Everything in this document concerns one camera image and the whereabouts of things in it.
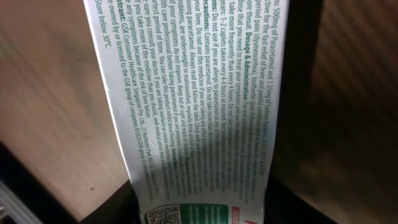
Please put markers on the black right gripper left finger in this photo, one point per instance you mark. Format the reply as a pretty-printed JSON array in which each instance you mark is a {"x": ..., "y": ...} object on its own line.
[{"x": 121, "y": 208}]

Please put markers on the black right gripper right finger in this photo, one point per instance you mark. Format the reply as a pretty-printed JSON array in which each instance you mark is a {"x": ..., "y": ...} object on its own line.
[{"x": 282, "y": 206}]

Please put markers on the white Panadol medicine box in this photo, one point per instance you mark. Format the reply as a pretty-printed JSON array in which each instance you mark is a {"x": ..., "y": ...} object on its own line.
[{"x": 193, "y": 90}]

